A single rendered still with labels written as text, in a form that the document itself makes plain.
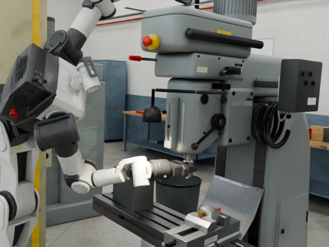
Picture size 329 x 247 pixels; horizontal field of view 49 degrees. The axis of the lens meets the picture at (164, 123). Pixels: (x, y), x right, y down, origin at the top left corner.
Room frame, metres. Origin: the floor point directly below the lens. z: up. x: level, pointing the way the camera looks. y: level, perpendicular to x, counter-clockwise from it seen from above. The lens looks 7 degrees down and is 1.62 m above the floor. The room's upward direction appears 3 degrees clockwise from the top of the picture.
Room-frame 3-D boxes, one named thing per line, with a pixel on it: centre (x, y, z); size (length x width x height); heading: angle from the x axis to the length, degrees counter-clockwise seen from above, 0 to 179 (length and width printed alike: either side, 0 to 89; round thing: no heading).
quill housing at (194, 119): (1.56, -0.12, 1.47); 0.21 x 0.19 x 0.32; 41
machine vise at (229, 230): (1.43, -0.18, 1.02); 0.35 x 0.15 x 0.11; 134
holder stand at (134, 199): (1.83, 0.15, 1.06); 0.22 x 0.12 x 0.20; 36
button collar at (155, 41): (1.40, 0.06, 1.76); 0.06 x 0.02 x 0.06; 41
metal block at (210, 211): (1.45, -0.21, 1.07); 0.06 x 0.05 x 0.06; 44
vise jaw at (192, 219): (1.41, -0.17, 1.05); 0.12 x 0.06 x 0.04; 44
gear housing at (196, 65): (1.58, -0.15, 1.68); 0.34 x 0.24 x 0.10; 131
